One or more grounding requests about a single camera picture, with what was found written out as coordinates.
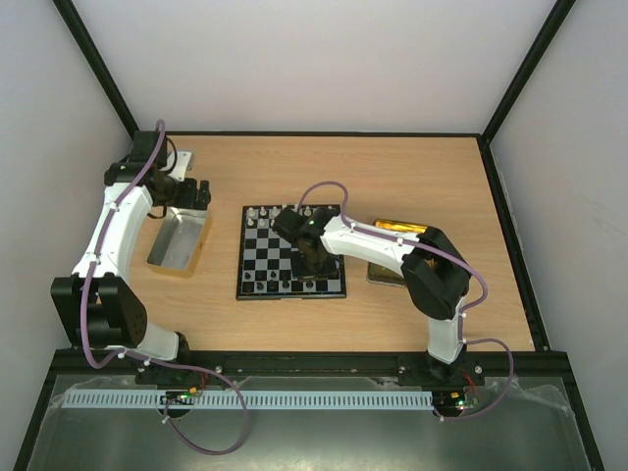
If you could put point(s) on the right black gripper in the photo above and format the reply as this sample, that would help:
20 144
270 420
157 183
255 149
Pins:
314 260

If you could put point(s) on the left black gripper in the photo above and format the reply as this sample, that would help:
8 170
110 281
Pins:
188 201

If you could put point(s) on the black silver chess board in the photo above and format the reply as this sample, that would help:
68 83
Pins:
261 251

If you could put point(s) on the silver gold tin lid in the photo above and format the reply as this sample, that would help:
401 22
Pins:
178 245

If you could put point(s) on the gold tin with black pieces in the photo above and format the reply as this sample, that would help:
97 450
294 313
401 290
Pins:
378 274

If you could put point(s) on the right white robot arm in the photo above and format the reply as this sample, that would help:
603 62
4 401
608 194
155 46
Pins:
432 272

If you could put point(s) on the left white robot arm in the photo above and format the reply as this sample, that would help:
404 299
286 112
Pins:
99 311

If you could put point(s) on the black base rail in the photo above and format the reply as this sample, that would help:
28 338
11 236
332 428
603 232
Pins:
405 368

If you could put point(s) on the white slotted cable duct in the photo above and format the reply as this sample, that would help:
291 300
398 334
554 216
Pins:
253 400

